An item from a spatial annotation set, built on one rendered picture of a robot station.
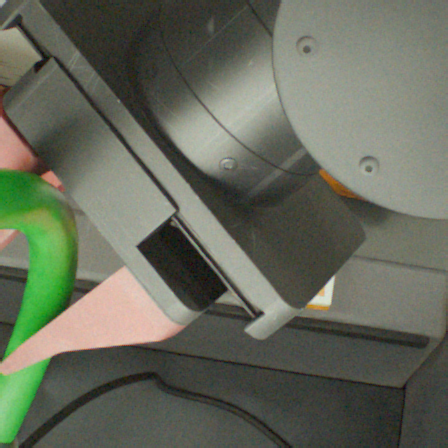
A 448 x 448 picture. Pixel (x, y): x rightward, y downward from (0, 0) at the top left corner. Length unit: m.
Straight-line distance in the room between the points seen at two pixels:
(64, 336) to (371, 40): 0.16
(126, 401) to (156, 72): 0.47
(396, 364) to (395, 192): 0.50
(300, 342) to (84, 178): 0.40
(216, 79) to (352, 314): 0.37
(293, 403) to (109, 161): 0.47
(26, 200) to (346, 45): 0.11
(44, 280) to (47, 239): 0.03
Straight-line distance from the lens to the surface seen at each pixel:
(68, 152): 0.29
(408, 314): 0.63
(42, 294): 0.35
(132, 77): 0.29
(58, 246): 0.32
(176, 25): 0.28
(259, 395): 0.74
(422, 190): 0.20
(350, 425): 0.74
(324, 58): 0.19
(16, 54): 1.50
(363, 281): 0.63
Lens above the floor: 1.55
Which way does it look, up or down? 70 degrees down
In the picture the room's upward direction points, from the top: 7 degrees clockwise
